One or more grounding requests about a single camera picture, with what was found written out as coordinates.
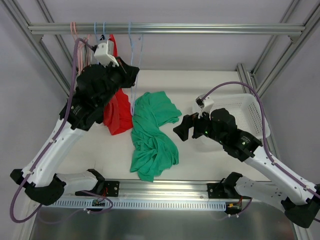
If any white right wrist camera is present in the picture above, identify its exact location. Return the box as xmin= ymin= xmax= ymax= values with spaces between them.
xmin=192 ymin=94 xmax=214 ymax=118

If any white tank top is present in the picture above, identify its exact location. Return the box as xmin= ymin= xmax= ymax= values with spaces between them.
xmin=84 ymin=34 xmax=94 ymax=67

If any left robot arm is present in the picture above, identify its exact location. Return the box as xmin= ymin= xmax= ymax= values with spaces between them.
xmin=10 ymin=57 xmax=140 ymax=206

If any aluminium frame top rail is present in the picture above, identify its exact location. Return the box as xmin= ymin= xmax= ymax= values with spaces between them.
xmin=27 ymin=22 xmax=306 ymax=35

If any white slotted cable duct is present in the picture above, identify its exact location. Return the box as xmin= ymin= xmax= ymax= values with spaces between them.
xmin=50 ymin=197 xmax=227 ymax=212

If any red tank top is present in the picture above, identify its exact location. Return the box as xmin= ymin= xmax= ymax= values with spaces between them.
xmin=102 ymin=34 xmax=133 ymax=137

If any green tank top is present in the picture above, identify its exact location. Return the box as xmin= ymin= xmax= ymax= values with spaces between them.
xmin=130 ymin=91 xmax=182 ymax=182

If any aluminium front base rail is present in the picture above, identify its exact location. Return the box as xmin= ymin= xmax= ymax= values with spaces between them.
xmin=28 ymin=178 xmax=273 ymax=200

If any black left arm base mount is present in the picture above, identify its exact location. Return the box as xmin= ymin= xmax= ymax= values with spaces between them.
xmin=75 ymin=180 xmax=120 ymax=197

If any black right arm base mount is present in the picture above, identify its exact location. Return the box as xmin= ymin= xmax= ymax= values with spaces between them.
xmin=206 ymin=182 xmax=228 ymax=199

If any blue hanger with black top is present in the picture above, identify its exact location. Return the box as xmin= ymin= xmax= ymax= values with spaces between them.
xmin=93 ymin=22 xmax=100 ymax=44

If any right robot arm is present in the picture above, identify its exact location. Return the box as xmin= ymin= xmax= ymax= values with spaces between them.
xmin=173 ymin=108 xmax=320 ymax=229

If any pink wire hanger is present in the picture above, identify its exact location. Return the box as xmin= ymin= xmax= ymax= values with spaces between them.
xmin=70 ymin=22 xmax=85 ymax=75

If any white plastic basket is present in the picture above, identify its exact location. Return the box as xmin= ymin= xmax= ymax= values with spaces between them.
xmin=191 ymin=93 xmax=263 ymax=153

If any blue wire hanger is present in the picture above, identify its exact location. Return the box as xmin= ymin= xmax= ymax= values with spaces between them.
xmin=128 ymin=21 xmax=144 ymax=117

